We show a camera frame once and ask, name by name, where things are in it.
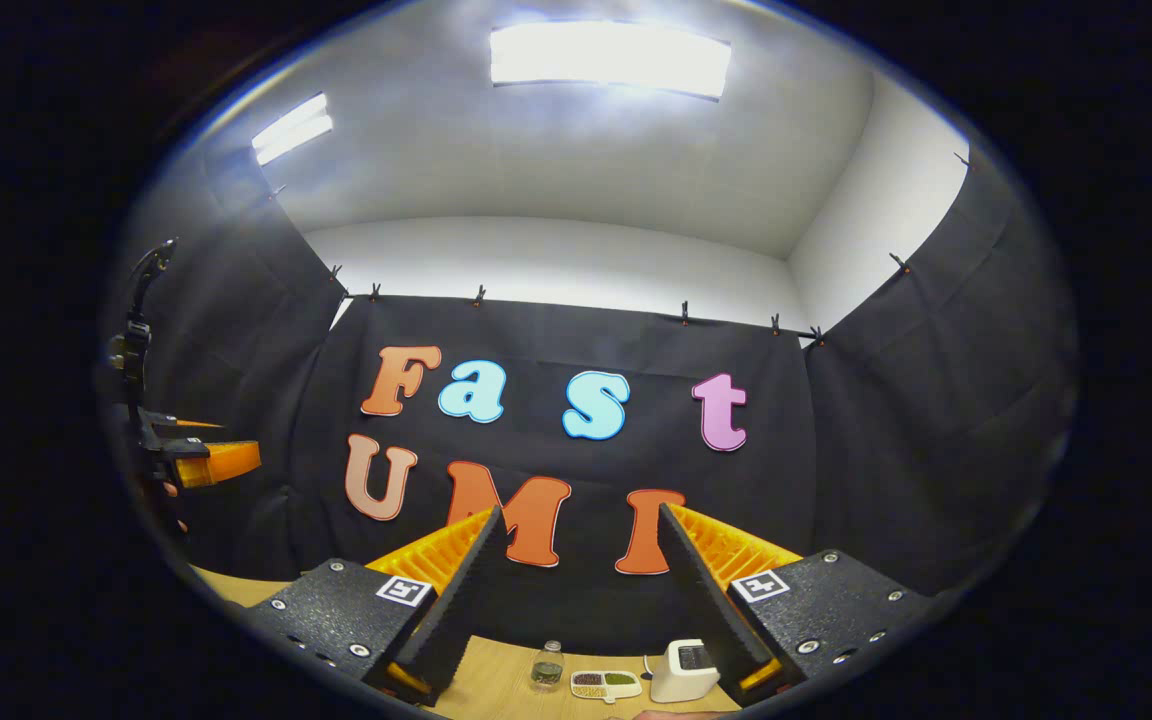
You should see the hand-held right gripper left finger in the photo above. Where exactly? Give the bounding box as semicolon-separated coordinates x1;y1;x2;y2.
239;503;506;706

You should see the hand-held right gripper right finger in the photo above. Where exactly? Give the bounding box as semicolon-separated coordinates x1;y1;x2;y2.
656;501;937;706

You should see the white toaster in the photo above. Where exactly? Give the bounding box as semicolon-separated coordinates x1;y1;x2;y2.
649;638;723;705

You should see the white divided dish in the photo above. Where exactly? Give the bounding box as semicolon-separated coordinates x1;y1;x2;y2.
570;669;644;704

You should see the clear plastic bottle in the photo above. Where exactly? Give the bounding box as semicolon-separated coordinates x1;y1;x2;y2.
529;640;565;694

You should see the black backdrop cloth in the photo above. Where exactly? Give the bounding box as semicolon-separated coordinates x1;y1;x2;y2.
101;145;1082;651

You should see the row of black cloth clips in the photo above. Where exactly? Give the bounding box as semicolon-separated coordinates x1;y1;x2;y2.
266;150;972;347

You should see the ceiling light panel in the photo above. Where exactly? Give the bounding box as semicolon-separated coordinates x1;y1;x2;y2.
489;22;733;101
251;93;334;166

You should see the thin black cable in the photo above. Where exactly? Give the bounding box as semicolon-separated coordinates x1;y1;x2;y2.
126;238;178;331

